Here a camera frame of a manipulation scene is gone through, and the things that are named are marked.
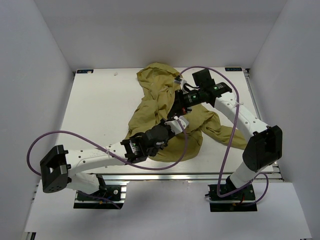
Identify right blue table label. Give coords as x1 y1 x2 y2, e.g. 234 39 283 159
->
224 67 243 72

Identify aluminium front table rail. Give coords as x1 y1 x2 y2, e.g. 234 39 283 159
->
94 172 283 182

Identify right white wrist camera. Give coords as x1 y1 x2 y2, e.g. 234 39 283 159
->
173 76 188 91

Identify blue table label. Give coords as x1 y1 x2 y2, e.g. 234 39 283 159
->
76 69 94 74
224 67 243 72

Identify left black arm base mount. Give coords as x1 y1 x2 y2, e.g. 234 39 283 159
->
73 174 126 210

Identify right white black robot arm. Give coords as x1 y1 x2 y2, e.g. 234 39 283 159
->
168 69 283 200

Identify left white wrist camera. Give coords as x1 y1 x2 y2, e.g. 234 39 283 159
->
164 116 189 135

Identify olive green hooded jacket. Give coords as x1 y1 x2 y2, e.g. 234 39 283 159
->
126 62 232 163

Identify aluminium right side rail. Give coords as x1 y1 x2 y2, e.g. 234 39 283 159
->
243 68 285 180

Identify left blue table label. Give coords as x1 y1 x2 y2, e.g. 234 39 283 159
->
76 69 94 74

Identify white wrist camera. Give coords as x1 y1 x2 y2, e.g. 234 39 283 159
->
164 116 189 135
173 76 188 91

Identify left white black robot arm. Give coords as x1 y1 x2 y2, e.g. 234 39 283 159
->
40 117 189 200

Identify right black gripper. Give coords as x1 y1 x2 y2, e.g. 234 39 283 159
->
167 88 204 118

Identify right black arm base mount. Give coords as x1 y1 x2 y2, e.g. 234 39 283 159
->
204 184 258 213

